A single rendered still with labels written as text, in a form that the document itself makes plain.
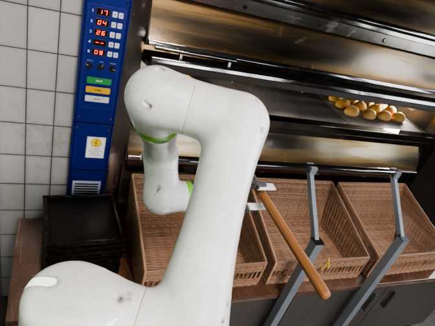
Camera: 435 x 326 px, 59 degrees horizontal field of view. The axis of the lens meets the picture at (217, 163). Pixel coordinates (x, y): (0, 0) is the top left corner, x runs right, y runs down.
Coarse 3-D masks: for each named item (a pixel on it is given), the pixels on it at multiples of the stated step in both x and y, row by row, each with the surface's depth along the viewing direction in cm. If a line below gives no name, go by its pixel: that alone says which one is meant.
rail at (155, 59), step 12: (156, 60) 137; (168, 60) 139; (228, 72) 149; (240, 72) 151; (252, 72) 154; (300, 84) 162; (312, 84) 164; (324, 84) 168; (372, 96) 179; (384, 96) 181; (396, 96) 184
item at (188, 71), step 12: (144, 60) 147; (180, 72) 142; (192, 72) 144; (204, 72) 145; (216, 72) 147; (252, 84) 155; (264, 84) 156; (276, 84) 158; (288, 84) 160; (336, 96) 171; (348, 96) 174; (360, 96) 176; (420, 108) 192; (432, 108) 195
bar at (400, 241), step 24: (264, 168) 152; (288, 168) 156; (312, 168) 159; (336, 168) 165; (360, 168) 171; (384, 168) 177; (312, 192) 160; (312, 216) 158; (312, 240) 156; (408, 240) 174; (384, 264) 182; (288, 288) 170; (360, 288) 195
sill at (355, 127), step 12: (276, 120) 188; (288, 120) 192; (300, 120) 197; (312, 120) 201; (324, 132) 202; (336, 132) 205; (348, 132) 208; (360, 132) 210; (372, 132) 213; (384, 132) 217; (396, 132) 223; (408, 132) 229
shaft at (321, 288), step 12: (264, 192) 128; (264, 204) 124; (276, 216) 119; (288, 228) 115; (288, 240) 112; (300, 252) 108; (300, 264) 106; (312, 264) 105; (312, 276) 102; (324, 288) 98
